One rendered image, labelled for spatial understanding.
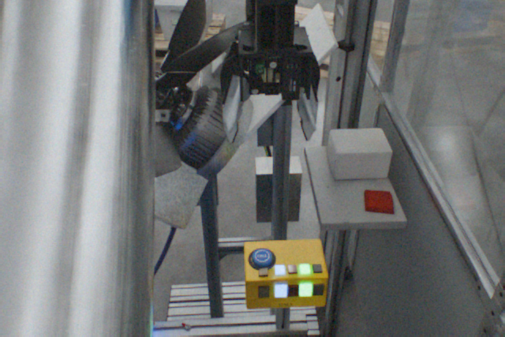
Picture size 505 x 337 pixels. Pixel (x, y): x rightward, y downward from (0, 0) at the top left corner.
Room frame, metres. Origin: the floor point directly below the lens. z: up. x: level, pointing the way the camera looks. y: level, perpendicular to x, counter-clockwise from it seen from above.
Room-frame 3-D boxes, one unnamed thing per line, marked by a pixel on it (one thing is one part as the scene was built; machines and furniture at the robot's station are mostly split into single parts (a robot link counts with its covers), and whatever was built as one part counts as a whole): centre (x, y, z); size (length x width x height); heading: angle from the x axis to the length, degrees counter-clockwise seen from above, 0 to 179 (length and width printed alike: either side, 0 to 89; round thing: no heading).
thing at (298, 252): (0.63, -0.05, 1.02); 0.16 x 0.10 x 0.11; 93
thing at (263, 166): (1.21, -0.06, 0.73); 0.15 x 0.09 x 0.22; 93
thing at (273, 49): (0.45, -0.01, 1.62); 0.09 x 0.08 x 0.12; 3
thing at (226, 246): (1.12, 0.05, 0.56); 0.19 x 0.04 x 0.04; 93
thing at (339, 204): (1.11, -0.28, 0.85); 0.36 x 0.24 x 0.03; 3
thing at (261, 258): (0.62, 0.00, 1.08); 0.04 x 0.04 x 0.02
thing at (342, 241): (1.11, -0.28, 0.42); 0.04 x 0.04 x 0.83; 3
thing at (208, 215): (1.11, 0.17, 0.46); 0.09 x 0.05 x 0.91; 3
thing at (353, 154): (1.19, -0.30, 0.92); 0.17 x 0.16 x 0.11; 93
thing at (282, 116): (1.12, -0.06, 0.58); 0.09 x 0.05 x 1.15; 3
